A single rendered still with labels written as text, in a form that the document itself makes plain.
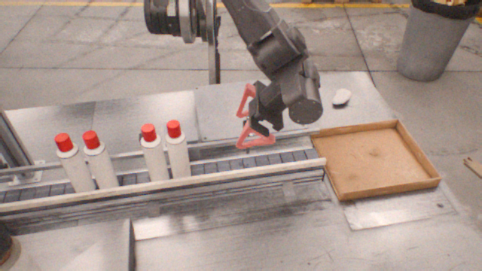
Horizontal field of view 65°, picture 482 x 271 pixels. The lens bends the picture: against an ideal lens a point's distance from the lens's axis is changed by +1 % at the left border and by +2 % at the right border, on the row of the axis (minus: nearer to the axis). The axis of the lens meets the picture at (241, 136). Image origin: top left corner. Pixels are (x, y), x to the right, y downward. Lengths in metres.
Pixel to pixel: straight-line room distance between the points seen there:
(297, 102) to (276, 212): 0.51
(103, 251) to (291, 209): 0.50
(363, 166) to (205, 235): 0.53
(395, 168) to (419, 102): 1.76
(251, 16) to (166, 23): 0.67
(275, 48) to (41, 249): 0.74
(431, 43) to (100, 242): 2.55
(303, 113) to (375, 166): 0.63
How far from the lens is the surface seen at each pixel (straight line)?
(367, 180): 1.19
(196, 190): 1.06
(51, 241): 1.07
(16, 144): 1.22
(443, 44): 3.03
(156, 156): 0.98
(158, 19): 1.28
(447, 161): 2.61
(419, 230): 1.14
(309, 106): 0.62
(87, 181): 1.08
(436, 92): 3.13
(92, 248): 1.02
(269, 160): 1.12
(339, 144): 1.27
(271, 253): 1.00
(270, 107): 0.71
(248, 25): 0.64
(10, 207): 1.14
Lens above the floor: 1.71
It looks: 44 degrees down
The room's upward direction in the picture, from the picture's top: straight up
